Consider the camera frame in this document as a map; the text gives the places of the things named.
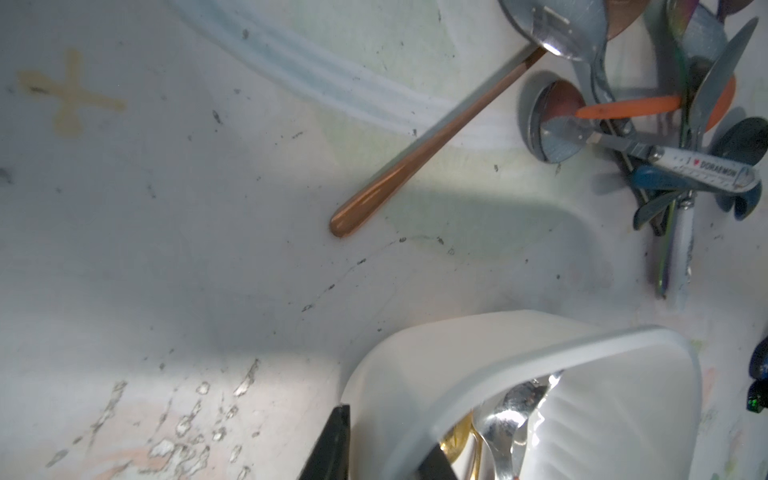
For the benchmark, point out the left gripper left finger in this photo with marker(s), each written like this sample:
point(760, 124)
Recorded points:
point(329, 458)

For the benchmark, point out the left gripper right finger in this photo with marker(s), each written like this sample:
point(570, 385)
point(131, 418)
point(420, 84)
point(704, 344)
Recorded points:
point(435, 466)

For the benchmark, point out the gold spoon green handle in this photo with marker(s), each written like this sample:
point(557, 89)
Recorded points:
point(454, 442)

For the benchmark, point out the steel spoon green marbled handle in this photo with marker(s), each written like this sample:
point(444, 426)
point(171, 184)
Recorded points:
point(501, 422)

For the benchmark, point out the white plastic storage box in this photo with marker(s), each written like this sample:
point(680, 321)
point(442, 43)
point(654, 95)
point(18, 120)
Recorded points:
point(550, 397)

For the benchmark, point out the dark teal blue spoon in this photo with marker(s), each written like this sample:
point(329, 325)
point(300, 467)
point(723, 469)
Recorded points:
point(742, 204)

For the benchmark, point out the textured steel spoon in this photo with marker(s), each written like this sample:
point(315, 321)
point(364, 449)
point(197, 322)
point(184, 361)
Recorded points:
point(576, 30)

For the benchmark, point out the bronze brown spoon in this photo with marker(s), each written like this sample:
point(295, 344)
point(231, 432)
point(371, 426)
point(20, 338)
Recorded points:
point(362, 206)

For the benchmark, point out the iridescent rainbow spoon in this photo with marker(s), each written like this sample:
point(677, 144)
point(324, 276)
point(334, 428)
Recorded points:
point(679, 15)

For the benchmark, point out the purple spoon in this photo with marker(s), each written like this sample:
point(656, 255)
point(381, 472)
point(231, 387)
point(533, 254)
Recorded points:
point(730, 7)

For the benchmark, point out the floral table mat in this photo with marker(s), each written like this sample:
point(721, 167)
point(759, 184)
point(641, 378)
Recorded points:
point(173, 304)

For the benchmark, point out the blue black stapler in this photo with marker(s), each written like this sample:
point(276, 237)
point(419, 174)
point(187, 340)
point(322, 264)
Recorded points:
point(757, 393)

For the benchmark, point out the Pochacco white handled spoon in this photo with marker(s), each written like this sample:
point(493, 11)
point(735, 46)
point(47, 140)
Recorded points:
point(680, 254)

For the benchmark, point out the Doraemon white handled spoon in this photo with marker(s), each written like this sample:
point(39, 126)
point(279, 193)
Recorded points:
point(696, 170)

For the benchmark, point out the orange handled spoon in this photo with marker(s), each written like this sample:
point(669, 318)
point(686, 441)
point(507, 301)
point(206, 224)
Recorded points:
point(656, 106)

